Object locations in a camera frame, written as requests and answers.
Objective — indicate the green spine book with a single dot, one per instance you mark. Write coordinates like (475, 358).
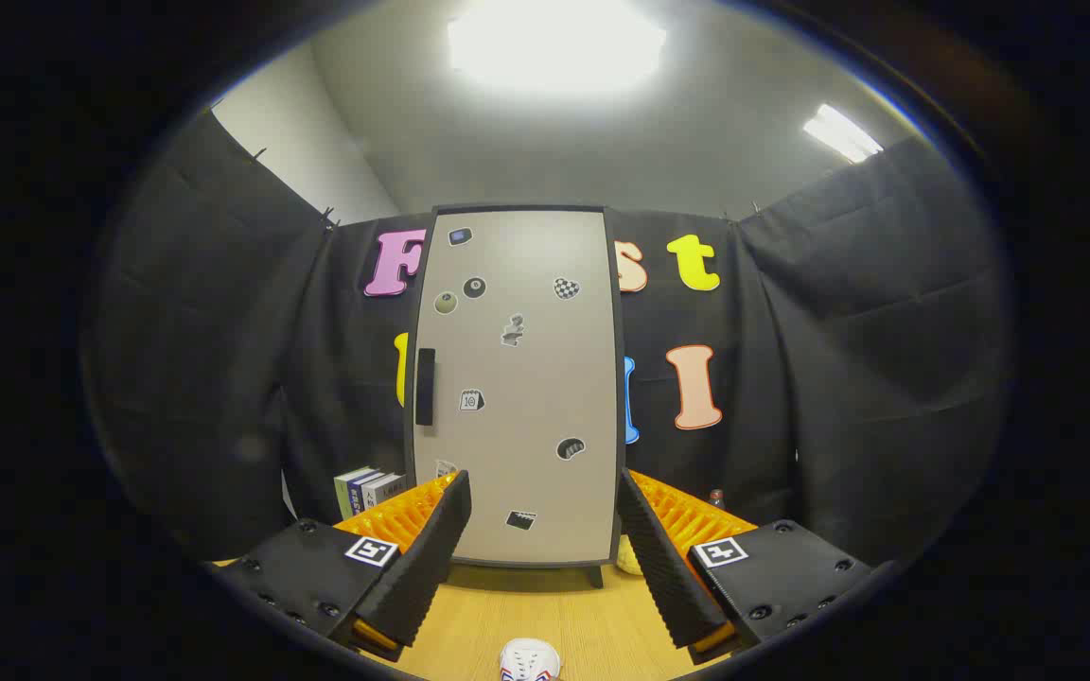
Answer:
(346, 492)

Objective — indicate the small pale yellow object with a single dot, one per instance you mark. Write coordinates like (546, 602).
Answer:
(628, 560)

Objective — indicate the grey shoe cabinet door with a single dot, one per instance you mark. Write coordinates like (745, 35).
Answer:
(526, 416)

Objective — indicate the black backdrop cloth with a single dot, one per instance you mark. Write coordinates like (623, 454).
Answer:
(223, 331)

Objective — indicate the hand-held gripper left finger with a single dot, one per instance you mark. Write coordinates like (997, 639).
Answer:
(431, 549)

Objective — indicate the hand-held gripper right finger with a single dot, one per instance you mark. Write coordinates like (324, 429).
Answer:
(663, 567)

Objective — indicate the dark grey shoe cabinet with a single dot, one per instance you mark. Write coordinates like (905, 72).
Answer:
(595, 575)

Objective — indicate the large ceiling light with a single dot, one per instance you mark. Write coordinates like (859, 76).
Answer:
(554, 43)

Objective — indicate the white striped shoe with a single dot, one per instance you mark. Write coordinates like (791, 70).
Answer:
(529, 659)

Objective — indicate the clear plastic bottle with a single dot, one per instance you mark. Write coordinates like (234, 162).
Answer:
(716, 499)

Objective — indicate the narrow ceiling light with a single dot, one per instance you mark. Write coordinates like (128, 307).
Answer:
(843, 132)

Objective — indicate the blue spine book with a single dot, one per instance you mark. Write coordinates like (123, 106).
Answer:
(365, 487)

